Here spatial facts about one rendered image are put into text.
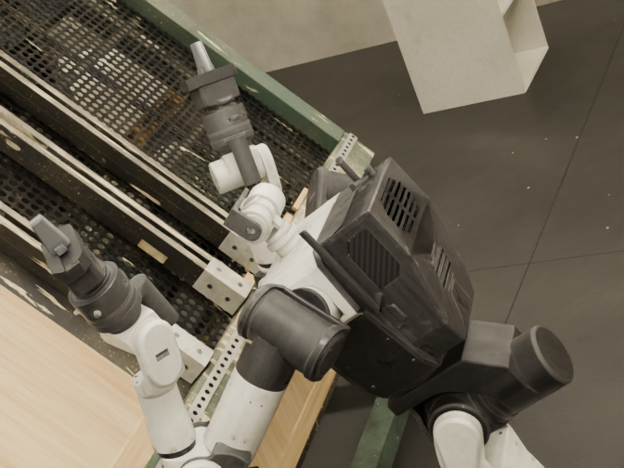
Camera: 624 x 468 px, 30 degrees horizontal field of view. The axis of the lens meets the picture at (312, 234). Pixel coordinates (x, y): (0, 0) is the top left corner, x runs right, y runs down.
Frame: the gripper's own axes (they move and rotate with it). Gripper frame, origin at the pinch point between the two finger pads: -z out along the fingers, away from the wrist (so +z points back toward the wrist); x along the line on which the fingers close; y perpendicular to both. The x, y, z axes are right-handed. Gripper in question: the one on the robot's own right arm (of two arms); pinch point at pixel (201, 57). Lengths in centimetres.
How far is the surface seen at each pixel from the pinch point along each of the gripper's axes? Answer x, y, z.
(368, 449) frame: -59, 86, 120
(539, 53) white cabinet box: -362, 253, 43
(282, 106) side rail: -89, 108, 16
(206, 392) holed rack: 7, 38, 69
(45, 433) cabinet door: 46, 33, 59
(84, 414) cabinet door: 36, 37, 60
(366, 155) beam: -106, 99, 40
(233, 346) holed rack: -8, 46, 64
